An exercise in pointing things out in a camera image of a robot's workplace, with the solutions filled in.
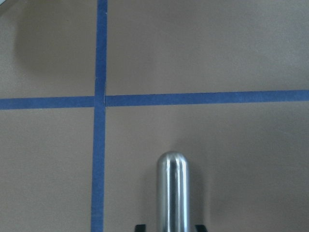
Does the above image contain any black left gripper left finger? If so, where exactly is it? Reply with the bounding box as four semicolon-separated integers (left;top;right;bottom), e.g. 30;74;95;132
134;224;146;232

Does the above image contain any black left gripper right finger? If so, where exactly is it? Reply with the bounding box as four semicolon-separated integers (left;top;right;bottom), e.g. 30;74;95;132
195;224;206;232

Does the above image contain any steel muddler black tip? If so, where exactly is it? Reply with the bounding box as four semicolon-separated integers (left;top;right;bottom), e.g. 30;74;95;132
156;151;190;232

